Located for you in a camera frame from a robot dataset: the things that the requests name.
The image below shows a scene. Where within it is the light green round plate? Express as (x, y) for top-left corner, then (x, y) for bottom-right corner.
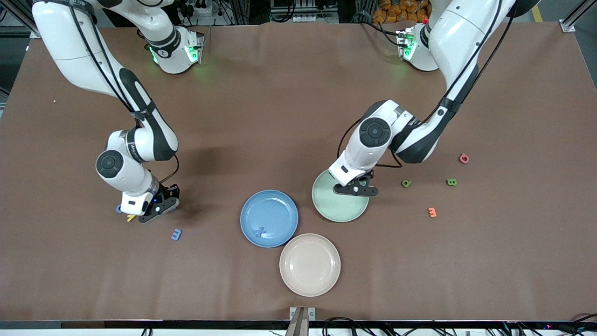
(312, 169), (370, 223)

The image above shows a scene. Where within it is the blue round plate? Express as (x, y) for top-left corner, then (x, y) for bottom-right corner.
(240, 189), (299, 248)

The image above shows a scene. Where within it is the table covering sheet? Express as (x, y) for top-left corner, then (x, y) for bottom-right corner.
(0, 22), (597, 323)

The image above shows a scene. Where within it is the beige round plate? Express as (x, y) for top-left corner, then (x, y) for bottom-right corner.
(279, 233), (341, 298)

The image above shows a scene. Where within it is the white socket strip with plugs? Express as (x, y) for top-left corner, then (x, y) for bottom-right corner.
(180, 0), (213, 15)

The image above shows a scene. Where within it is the white power strip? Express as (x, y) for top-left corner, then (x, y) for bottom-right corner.
(293, 13), (337, 24)

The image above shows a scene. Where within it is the pile of orange objects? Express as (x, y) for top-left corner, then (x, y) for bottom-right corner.
(372, 0), (432, 25)

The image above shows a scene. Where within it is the grey metal camera bracket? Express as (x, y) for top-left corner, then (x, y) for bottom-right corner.
(289, 306), (316, 336)

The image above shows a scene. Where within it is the black looped floor cable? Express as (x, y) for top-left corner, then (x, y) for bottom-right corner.
(322, 317), (374, 336)

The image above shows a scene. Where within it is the aluminium frame profile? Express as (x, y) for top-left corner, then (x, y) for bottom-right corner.
(560, 0), (597, 33)
(0, 0), (42, 39)

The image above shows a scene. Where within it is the black arm base cable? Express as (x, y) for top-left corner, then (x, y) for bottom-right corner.
(352, 13), (403, 47)

